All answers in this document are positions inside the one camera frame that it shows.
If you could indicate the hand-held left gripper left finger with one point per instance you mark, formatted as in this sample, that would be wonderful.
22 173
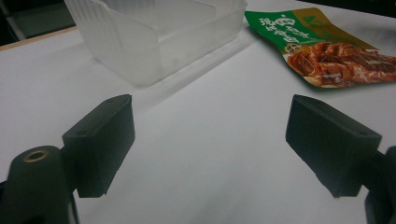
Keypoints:
99 143

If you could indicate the green snack packet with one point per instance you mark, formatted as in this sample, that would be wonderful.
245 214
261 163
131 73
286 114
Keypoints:
327 49

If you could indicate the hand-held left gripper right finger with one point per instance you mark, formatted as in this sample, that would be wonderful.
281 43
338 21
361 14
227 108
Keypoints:
330 146

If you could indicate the translucent plastic storage box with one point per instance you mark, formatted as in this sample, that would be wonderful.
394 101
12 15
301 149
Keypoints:
155 37

